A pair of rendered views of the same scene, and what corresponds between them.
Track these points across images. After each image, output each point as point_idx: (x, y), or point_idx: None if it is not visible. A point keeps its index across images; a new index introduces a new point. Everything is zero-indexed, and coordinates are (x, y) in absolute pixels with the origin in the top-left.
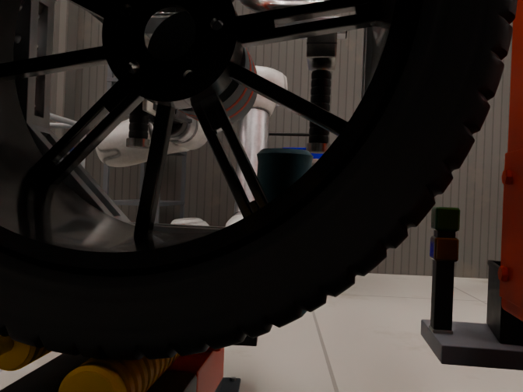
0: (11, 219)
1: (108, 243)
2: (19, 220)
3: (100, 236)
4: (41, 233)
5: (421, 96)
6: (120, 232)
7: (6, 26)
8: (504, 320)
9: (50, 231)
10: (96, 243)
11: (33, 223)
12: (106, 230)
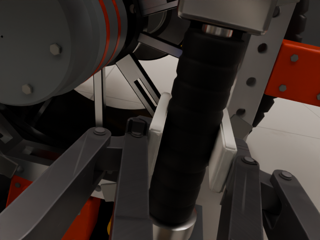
0: (147, 111)
1: (112, 117)
2: (145, 113)
3: (118, 123)
4: (135, 113)
5: None
6: (112, 133)
7: (240, 35)
8: None
9: (134, 115)
10: (115, 115)
11: (142, 115)
12: (119, 131)
